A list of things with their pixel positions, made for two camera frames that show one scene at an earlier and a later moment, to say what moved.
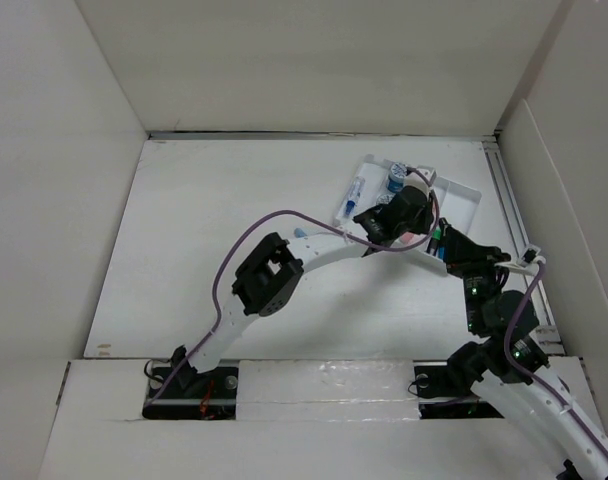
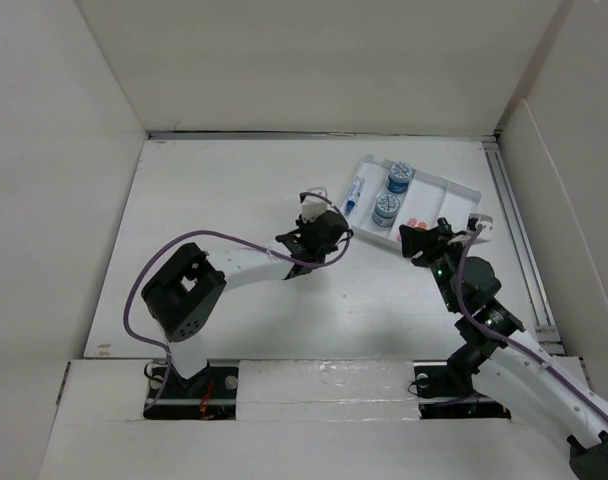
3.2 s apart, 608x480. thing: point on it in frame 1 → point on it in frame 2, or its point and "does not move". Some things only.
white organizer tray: x=377 y=180 does not move
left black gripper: x=425 y=219 → x=302 y=225
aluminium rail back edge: x=464 y=135 does not move
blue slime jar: x=396 y=180 does not move
